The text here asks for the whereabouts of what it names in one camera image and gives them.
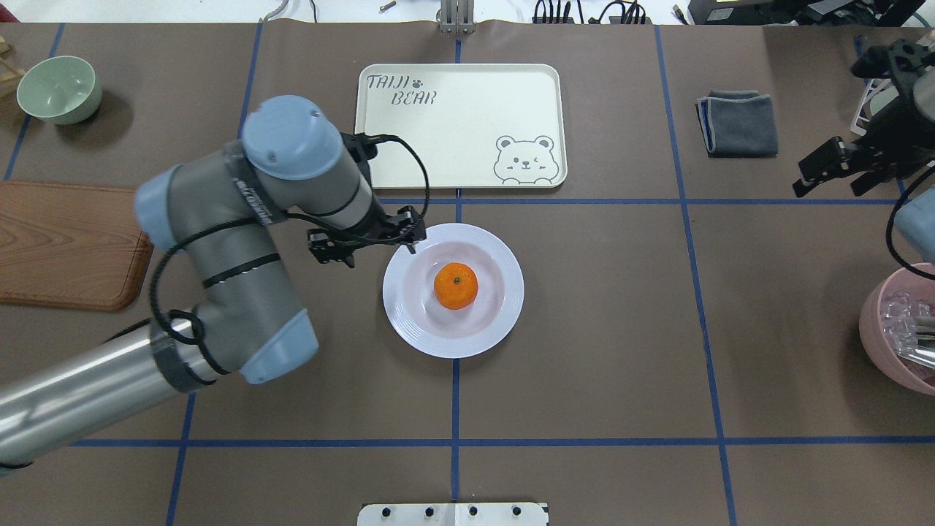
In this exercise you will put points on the power strip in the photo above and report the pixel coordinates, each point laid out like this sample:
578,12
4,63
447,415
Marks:
590,13

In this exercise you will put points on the aluminium frame post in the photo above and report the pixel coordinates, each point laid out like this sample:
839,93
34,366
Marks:
456,17

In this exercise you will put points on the cream bear serving tray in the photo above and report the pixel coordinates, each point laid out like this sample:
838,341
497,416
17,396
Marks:
474,126

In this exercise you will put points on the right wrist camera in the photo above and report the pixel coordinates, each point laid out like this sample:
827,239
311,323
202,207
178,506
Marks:
903,62

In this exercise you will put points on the white round plate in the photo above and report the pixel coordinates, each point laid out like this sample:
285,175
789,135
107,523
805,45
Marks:
417,317

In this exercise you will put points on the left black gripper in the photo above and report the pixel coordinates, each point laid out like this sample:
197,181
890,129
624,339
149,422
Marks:
378,227

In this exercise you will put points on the green bowl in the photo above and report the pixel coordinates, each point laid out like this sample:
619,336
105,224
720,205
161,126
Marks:
60,90

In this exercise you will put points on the orange fruit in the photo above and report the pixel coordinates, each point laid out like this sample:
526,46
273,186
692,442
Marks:
455,286

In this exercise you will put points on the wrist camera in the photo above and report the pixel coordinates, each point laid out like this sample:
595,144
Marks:
903,62
363,148

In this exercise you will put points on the white cup rack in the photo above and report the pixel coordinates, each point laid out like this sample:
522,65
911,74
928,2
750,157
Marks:
873,109

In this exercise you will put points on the metal scoop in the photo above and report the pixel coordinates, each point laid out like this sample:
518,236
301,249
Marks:
915,339

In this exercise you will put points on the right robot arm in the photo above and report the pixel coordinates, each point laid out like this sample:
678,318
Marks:
913,218

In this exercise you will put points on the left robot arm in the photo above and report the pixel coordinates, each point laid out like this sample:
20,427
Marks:
220,298

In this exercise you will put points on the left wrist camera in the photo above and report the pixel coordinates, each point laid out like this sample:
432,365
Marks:
363,148

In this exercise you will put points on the wooden tray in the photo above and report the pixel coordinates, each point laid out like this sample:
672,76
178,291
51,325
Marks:
73,246

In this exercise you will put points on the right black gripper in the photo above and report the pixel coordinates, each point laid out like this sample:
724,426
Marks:
895,144

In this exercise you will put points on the pink bowl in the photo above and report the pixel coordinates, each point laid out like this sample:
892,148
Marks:
901,294

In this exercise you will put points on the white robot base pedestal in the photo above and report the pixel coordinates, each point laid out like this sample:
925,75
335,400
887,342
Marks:
494,513

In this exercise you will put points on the folded grey cloth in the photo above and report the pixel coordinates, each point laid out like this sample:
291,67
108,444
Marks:
738,125

